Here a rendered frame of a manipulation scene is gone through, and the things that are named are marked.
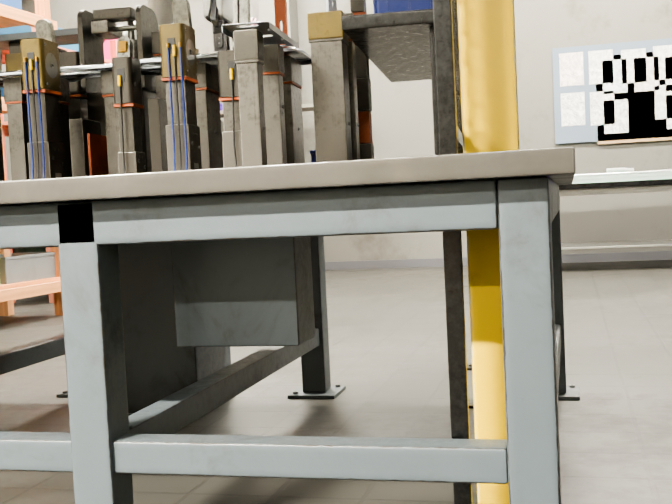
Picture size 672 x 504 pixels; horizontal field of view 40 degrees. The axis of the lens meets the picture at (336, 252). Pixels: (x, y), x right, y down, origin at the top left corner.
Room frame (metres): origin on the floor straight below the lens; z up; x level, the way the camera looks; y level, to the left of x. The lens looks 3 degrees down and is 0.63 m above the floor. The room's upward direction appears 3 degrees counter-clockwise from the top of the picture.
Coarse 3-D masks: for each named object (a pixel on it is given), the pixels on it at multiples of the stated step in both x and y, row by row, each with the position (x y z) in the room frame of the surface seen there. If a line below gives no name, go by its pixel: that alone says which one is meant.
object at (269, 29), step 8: (232, 24) 1.85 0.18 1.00; (240, 24) 1.86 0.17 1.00; (248, 24) 1.86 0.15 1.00; (264, 24) 1.87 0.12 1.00; (272, 24) 1.87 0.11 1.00; (224, 32) 1.88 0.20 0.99; (232, 32) 1.93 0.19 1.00; (264, 32) 1.95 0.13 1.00; (272, 32) 1.96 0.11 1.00; (280, 32) 1.94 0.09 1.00; (264, 40) 2.04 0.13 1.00; (272, 40) 2.05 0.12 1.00; (280, 40) 2.05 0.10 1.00; (288, 40) 2.01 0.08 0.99
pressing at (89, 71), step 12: (288, 48) 2.13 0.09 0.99; (144, 60) 2.19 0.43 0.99; (156, 60) 2.19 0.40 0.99; (204, 60) 2.27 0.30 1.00; (216, 60) 2.28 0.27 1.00; (300, 60) 2.35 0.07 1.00; (0, 72) 2.29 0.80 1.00; (12, 72) 2.28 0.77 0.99; (60, 72) 2.34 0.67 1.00; (84, 72) 2.36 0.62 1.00; (96, 72) 2.39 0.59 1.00; (144, 72) 2.39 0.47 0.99; (156, 72) 2.41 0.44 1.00; (0, 84) 2.49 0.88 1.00
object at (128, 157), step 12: (120, 60) 2.11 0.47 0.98; (132, 60) 2.12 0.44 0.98; (120, 72) 2.11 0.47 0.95; (132, 72) 2.12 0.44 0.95; (120, 84) 2.11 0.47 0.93; (132, 84) 2.12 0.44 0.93; (120, 96) 2.11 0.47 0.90; (132, 96) 2.11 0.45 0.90; (120, 108) 2.11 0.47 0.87; (132, 108) 2.12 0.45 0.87; (120, 120) 2.12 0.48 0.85; (132, 120) 2.12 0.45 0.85; (120, 132) 2.12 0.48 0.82; (132, 132) 2.12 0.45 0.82; (120, 144) 2.13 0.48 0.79; (132, 144) 2.12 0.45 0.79; (120, 156) 2.12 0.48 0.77; (132, 156) 2.12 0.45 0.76; (144, 156) 2.17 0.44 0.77; (120, 168) 2.12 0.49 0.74; (132, 168) 2.12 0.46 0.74; (144, 168) 2.16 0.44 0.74
